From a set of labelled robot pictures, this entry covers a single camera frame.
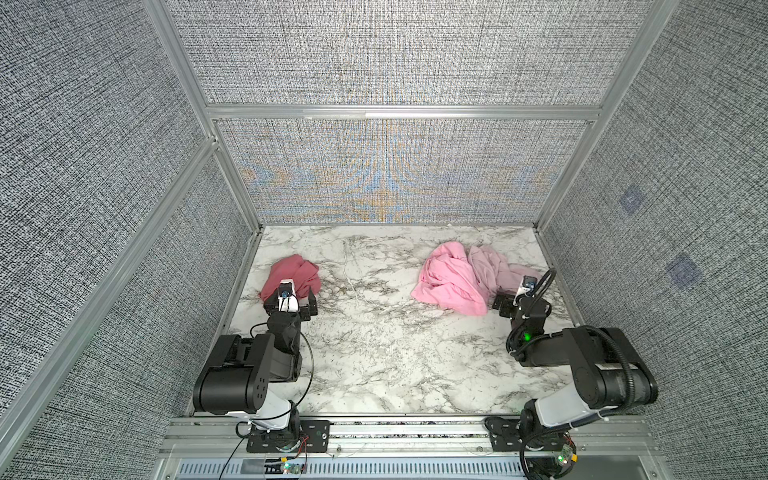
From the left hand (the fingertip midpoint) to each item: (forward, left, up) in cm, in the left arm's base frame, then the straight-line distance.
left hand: (293, 289), depth 89 cm
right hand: (-2, -69, -3) cm, 69 cm away
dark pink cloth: (+10, -1, -6) cm, 12 cm away
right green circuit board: (-44, -66, -7) cm, 80 cm away
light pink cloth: (+3, -48, -3) cm, 48 cm away
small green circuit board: (-43, -3, -10) cm, 44 cm away
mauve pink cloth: (+5, -63, -3) cm, 64 cm away
